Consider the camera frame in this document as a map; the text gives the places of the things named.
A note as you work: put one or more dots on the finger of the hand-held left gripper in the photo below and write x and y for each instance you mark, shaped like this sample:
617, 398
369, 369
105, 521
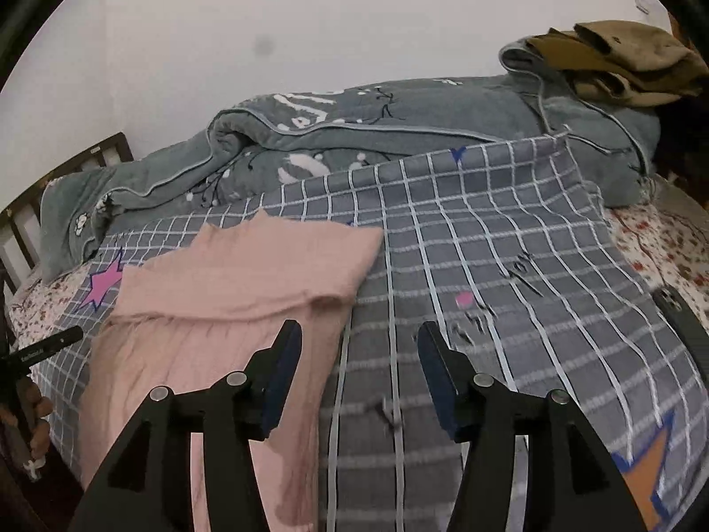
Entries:
44, 349

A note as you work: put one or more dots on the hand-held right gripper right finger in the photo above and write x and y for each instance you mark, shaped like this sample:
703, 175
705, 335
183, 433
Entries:
440, 382

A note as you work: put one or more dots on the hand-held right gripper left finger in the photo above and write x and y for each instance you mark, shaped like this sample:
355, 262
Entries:
280, 382

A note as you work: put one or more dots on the pink knitted garment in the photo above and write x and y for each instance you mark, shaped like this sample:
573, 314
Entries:
221, 288

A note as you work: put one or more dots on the brown clothes pile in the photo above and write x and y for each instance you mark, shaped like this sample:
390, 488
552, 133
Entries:
626, 50

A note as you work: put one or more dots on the person's left hand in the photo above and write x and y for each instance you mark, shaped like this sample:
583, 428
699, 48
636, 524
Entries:
40, 410

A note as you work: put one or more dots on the grey checked blanket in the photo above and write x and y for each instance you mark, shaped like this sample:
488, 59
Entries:
498, 233

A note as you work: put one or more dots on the dark wooden headboard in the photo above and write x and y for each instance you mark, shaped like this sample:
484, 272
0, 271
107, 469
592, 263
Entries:
105, 147

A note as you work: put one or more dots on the floral bed sheet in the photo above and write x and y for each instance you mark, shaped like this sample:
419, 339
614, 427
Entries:
664, 244

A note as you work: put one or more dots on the grey-green printed quilt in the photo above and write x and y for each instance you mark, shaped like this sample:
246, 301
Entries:
388, 122

